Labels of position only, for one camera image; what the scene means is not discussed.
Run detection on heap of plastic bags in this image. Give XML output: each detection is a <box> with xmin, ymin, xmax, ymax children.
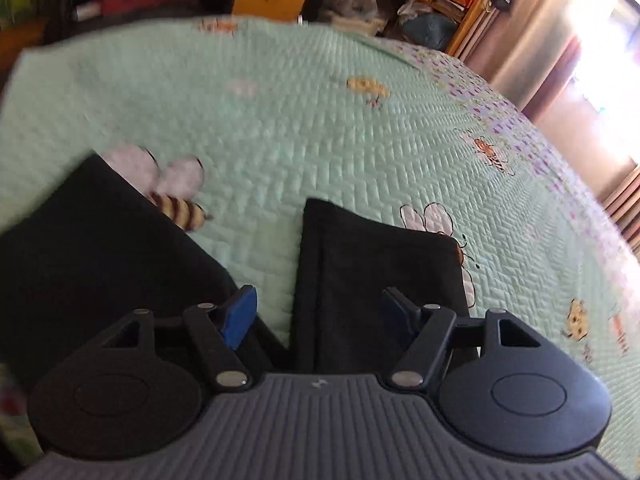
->
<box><xmin>320</xmin><ymin>0</ymin><xmax>401</xmax><ymax>36</ymax></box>

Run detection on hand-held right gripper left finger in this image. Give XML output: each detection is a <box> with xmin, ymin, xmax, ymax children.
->
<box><xmin>102</xmin><ymin>285</ymin><xmax>258</xmax><ymax>393</ymax></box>

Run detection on pink curtain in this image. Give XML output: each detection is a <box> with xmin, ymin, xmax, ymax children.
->
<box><xmin>600</xmin><ymin>160</ymin><xmax>640</xmax><ymax>256</ymax></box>
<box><xmin>465</xmin><ymin>0</ymin><xmax>621</xmax><ymax>117</ymax></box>

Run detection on black pants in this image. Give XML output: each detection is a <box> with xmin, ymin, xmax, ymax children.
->
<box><xmin>0</xmin><ymin>154</ymin><xmax>472</xmax><ymax>392</ymax></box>

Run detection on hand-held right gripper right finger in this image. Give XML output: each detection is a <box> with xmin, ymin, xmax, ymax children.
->
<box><xmin>380</xmin><ymin>287</ymin><xmax>543</xmax><ymax>388</ymax></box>

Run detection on dark cluttered clothes heap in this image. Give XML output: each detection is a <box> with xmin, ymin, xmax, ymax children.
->
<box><xmin>0</xmin><ymin>0</ymin><xmax>241</xmax><ymax>47</ymax></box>

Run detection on green quilted bee bedspread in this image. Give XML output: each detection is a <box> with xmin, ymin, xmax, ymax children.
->
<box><xmin>0</xmin><ymin>15</ymin><xmax>640</xmax><ymax>480</ymax></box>

